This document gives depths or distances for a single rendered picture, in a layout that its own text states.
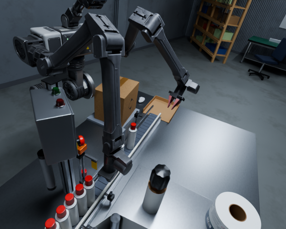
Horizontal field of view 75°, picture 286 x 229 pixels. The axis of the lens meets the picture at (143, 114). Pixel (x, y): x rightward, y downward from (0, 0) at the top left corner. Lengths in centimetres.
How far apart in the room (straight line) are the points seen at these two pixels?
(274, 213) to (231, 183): 129
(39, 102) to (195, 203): 91
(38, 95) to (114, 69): 25
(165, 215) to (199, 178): 38
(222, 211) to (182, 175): 38
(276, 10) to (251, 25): 74
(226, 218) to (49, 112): 83
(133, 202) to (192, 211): 31
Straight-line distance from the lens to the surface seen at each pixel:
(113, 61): 64
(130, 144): 123
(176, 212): 109
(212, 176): 137
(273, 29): 782
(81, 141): 68
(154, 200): 94
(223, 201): 104
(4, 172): 247
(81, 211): 99
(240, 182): 144
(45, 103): 62
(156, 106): 180
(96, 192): 108
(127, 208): 105
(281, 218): 266
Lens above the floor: 182
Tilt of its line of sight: 36 degrees down
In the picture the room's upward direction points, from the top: 10 degrees clockwise
